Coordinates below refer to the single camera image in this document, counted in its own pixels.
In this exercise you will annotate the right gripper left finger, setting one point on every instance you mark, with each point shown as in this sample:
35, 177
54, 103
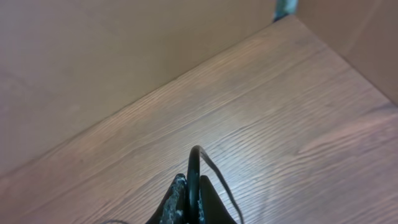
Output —
172, 207

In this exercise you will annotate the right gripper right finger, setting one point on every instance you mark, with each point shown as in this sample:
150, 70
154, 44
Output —
211, 208

